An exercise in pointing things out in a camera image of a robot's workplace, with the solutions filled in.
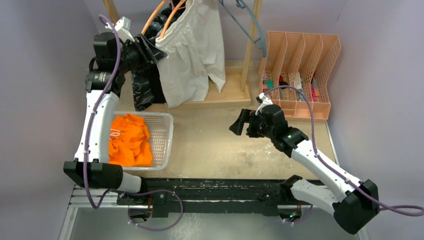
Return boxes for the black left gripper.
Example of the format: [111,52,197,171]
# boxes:
[116,34,167,74]

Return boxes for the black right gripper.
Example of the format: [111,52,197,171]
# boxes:
[230,108,276,139]

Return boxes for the white shorts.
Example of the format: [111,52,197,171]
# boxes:
[155,0,226,108]

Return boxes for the white plastic basket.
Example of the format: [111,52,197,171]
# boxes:
[112,111,174,171]

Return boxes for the pink plastic file organizer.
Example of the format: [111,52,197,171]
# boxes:
[258,31,342,123]

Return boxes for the orange shorts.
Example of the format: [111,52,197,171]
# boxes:
[108,113,153,167]

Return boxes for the grey-blue plastic hanger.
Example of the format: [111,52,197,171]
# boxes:
[217,0,268,59]

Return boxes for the orange hanger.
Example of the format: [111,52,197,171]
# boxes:
[157,0,187,40]
[141,0,169,35]

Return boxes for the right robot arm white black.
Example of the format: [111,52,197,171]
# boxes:
[229,104,380,235]

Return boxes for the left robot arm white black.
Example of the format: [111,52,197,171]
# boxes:
[63,32,167,205]

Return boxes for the dark camouflage shorts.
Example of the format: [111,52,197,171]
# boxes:
[131,4,173,111]

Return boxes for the wooden clothes rack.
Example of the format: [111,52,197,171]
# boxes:
[102,0,263,110]

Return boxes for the pink small bottle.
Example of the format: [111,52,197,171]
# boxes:
[262,84,271,99]

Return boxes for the green small item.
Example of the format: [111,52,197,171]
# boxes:
[264,80,274,89]

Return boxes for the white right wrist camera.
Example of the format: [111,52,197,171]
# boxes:
[255,92,273,115]

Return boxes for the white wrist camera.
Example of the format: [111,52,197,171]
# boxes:
[255,92,273,115]
[114,16,136,43]

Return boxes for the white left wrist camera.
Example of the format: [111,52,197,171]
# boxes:
[114,16,136,43]

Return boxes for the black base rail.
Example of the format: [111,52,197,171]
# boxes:
[117,178,298,217]

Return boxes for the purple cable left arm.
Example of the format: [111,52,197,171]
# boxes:
[82,14,122,210]

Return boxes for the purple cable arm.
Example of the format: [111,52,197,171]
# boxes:
[82,14,122,210]
[263,85,424,218]

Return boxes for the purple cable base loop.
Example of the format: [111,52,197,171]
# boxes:
[111,189,184,232]

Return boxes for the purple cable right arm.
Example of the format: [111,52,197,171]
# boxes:
[263,85,424,218]

